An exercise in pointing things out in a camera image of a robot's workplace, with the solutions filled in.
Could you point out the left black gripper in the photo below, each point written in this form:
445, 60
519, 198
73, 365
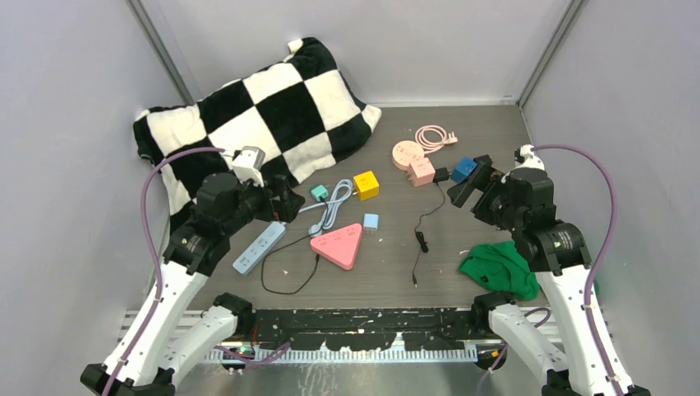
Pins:
283, 209

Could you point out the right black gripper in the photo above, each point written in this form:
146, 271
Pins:
492, 180

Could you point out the pink cube socket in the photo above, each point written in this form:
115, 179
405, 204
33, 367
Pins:
421, 172

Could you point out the light blue plug adapter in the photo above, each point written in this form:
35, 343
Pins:
370, 223

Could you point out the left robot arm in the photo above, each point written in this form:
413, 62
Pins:
150, 360

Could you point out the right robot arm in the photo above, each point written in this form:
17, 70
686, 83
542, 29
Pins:
521, 202

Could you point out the blue cube socket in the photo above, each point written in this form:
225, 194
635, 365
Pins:
463, 169

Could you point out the teal usb charger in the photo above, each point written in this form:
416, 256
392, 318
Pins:
319, 193

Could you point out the light blue power strip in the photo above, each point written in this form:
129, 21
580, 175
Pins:
275, 231

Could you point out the pink round power strip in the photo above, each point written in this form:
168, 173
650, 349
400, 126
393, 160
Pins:
427, 139

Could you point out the pink triangular power strip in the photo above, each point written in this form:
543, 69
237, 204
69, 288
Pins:
339, 246

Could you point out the yellow cube socket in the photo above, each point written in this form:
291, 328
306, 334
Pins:
366, 185

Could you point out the black white checkered pillow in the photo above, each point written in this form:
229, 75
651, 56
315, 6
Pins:
299, 111

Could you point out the green cloth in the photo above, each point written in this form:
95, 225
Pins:
499, 267

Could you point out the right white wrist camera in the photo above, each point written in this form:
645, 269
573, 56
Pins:
526, 157

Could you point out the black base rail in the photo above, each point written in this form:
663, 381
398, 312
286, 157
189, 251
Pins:
420, 329

